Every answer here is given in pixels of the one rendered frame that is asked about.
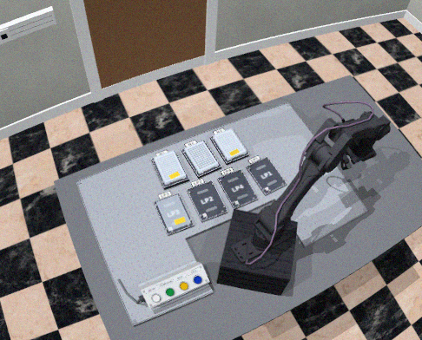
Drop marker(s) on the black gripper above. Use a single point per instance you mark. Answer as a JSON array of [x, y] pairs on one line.
[[360, 154]]

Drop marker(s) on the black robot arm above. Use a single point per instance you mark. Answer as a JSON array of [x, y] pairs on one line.
[[320, 158]]

